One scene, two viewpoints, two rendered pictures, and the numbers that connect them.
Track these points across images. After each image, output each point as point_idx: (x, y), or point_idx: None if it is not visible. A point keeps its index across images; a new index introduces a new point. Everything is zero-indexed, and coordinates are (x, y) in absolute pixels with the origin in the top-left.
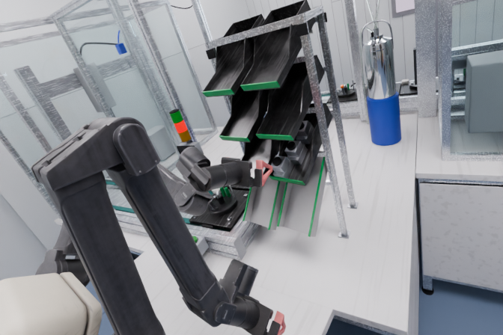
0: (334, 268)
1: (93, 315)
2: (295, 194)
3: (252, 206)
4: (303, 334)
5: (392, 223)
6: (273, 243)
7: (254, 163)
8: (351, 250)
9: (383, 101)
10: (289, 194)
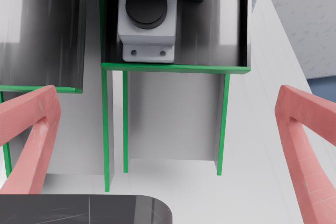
0: (231, 182)
1: None
2: (144, 77)
3: (20, 134)
4: None
5: (271, 65)
6: (87, 175)
7: (1, 15)
8: (238, 135)
9: None
10: (129, 80)
